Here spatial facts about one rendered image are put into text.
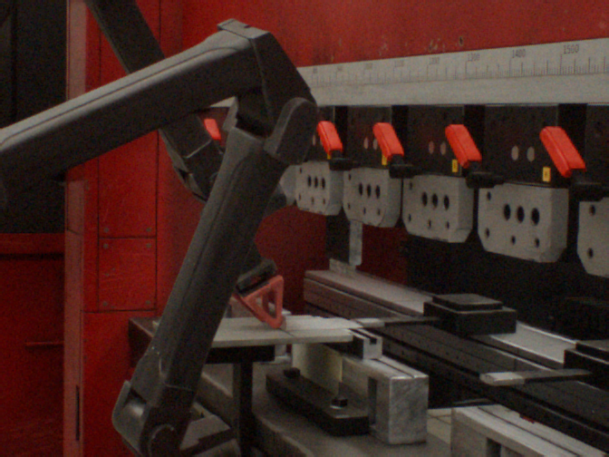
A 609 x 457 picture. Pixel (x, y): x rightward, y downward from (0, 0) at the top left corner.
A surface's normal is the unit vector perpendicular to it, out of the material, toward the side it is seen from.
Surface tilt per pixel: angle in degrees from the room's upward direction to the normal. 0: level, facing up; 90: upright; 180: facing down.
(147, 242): 90
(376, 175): 90
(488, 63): 90
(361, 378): 90
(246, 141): 75
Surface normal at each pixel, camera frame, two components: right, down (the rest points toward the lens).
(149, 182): 0.36, 0.09
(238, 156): -0.74, -0.23
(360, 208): -0.93, 0.00
